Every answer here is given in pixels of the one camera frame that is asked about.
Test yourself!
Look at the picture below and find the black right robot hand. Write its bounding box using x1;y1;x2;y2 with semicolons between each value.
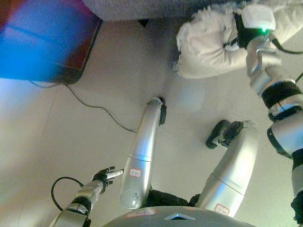
233;4;276;48

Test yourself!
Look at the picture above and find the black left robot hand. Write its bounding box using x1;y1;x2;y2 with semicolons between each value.
92;166;125;187

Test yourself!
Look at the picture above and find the beige fringed throw pillow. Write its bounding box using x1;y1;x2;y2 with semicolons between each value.
174;0;303;79

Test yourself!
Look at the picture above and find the silver left robot leg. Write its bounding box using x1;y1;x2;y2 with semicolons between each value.
119;96;164;210

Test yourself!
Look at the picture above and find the silver robot leg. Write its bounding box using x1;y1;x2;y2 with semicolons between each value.
196;120;259;218
119;96;164;210

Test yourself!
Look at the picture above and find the black robot waist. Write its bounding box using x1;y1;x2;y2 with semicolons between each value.
146;189;202;210

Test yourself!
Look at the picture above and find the black left robot foot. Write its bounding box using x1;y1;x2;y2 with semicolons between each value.
158;96;168;126

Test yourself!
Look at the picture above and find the black robot foot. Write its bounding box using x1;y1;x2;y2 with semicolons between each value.
158;96;168;126
205;119;244;149

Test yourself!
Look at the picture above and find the grey fabric armchair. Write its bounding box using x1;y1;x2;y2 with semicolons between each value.
82;0;237;22

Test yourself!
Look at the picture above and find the black right robot foot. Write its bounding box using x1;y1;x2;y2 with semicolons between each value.
205;119;244;149

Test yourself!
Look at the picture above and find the silver right robot leg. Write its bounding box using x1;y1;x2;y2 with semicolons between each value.
196;120;259;218

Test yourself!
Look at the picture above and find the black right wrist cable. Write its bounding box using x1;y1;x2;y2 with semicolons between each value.
269;35;303;55

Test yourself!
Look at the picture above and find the thin black floor cable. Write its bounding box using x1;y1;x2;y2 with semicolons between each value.
29;80;138;133

